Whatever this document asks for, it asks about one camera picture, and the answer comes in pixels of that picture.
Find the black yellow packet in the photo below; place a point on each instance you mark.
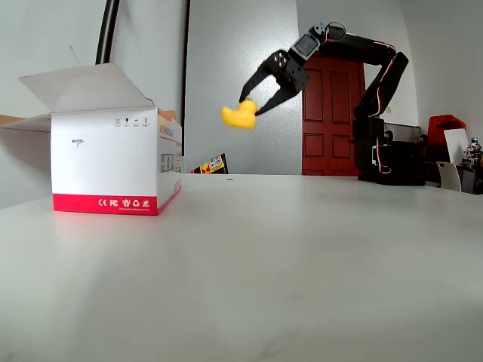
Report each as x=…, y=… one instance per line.
x=213, y=165

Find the red wooden door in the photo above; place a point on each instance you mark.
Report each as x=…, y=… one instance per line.
x=332, y=143

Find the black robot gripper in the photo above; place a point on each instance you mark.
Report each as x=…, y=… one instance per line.
x=293, y=70

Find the yellow rubber duck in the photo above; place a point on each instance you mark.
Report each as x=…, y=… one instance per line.
x=237, y=118

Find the grey metal rack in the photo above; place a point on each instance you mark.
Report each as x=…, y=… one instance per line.
x=405, y=132

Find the white chair back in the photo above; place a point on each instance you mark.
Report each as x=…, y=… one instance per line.
x=450, y=176

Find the open cardboard box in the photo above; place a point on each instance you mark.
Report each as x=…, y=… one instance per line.
x=105, y=162

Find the grey frosted partition panel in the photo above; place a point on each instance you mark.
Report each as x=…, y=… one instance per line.
x=241, y=83

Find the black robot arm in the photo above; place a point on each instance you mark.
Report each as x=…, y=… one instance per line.
x=377, y=49

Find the white board panel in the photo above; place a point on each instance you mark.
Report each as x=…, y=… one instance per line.
x=456, y=145

